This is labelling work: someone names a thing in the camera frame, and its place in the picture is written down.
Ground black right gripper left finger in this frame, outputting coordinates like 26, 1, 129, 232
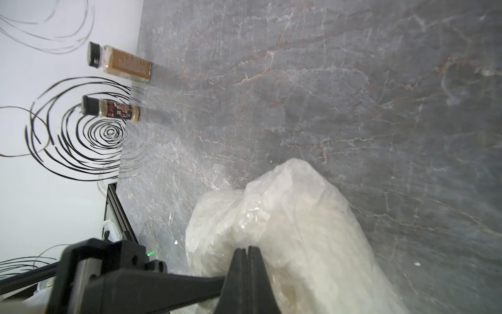
213, 249, 247, 314

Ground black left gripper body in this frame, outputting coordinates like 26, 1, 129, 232
46, 238, 167, 313

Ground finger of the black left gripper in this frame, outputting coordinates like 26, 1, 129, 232
80, 270, 225, 313

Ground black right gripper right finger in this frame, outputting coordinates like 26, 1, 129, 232
248, 246, 281, 314

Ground clear bubble wrap sheet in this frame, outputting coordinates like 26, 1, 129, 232
185, 158, 408, 313

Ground dark spice jar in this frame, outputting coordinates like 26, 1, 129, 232
81, 96, 140, 121

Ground brown spice jar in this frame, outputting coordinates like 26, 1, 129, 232
87, 42, 151, 82

